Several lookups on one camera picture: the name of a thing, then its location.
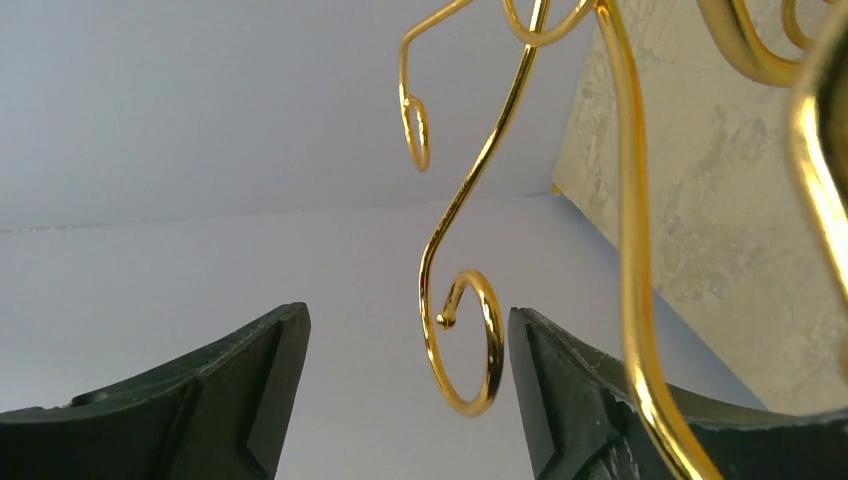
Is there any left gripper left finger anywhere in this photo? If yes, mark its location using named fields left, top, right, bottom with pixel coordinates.
left=1, top=302, right=311, bottom=479

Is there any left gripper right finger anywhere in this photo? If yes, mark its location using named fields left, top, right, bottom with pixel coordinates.
left=508, top=308, right=847, bottom=479

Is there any gold swirl wine glass rack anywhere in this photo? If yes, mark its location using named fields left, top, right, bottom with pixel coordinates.
left=418, top=1, right=847, bottom=479

